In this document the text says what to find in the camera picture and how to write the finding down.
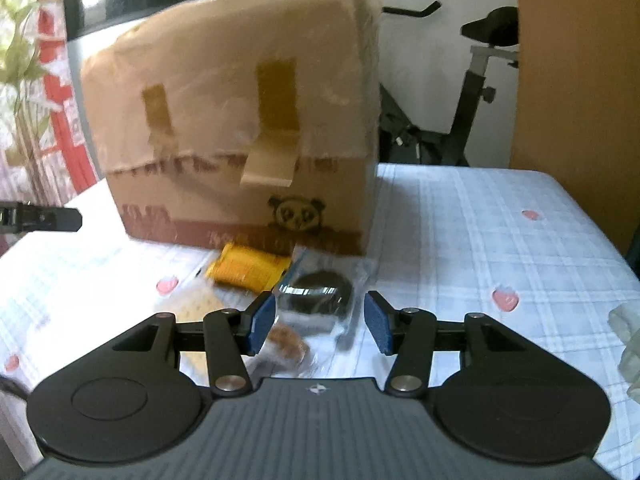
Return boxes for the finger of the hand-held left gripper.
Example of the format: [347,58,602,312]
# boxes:
[0,201,83,234]

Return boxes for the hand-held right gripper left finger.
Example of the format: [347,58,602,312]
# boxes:
[107,291,277,395]

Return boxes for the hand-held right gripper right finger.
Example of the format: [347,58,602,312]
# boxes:
[363,289,535,397]

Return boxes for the clear packet with dark cookie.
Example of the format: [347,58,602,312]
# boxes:
[272,246,379,352]

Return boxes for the brown cardboard box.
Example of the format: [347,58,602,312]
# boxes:
[80,0,384,257]

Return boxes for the clear packet with brown cookie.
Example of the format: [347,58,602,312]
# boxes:
[250,319,322,377]

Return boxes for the yellow snack packet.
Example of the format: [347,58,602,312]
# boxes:
[206,242,292,294]

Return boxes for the checked strawberry tablecloth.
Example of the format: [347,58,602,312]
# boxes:
[0,162,640,480]

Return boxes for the red printed curtain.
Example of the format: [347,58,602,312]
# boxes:
[0,0,102,207]

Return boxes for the black exercise bike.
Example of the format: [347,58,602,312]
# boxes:
[377,0,521,168]

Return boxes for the crumpled white cloth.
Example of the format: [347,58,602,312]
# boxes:
[607,302,640,387]

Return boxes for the orange wooden door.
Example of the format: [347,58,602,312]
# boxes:
[509,0,640,257]

